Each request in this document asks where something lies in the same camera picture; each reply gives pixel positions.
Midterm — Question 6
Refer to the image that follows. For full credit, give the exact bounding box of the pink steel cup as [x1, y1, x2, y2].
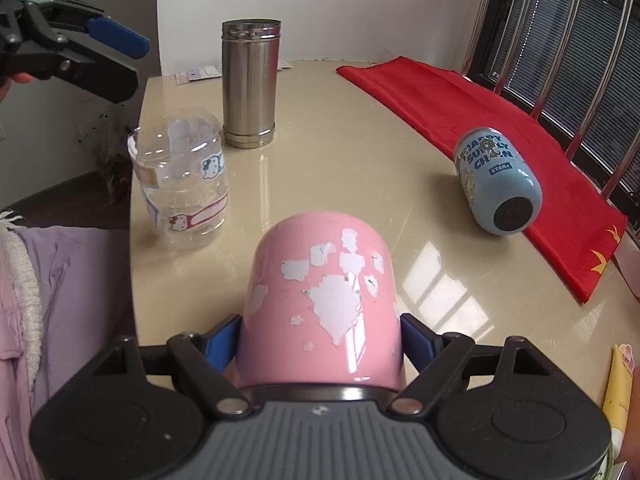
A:
[234, 211, 404, 390]

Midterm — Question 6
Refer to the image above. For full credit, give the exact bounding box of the purple garment left forearm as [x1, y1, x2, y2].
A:
[1, 210, 136, 479]

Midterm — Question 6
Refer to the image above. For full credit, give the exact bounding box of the tall stainless steel cup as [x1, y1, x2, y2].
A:
[221, 18, 281, 150]

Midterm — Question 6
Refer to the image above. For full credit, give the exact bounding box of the blue printed cup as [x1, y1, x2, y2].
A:
[454, 127, 542, 236]

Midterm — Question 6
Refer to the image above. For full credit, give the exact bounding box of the sticker sheet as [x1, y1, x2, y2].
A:
[175, 58, 293, 88]

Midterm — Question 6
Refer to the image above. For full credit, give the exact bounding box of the yellow cream tube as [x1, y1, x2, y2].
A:
[602, 344, 634, 460]

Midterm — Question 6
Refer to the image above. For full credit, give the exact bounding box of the clear plastic jar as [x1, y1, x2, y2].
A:
[127, 108, 229, 250]

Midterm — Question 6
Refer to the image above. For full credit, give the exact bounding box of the red flag cloth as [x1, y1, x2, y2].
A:
[337, 56, 627, 304]

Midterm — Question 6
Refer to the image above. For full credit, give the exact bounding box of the window metal railing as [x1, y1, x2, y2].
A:
[461, 0, 639, 236]

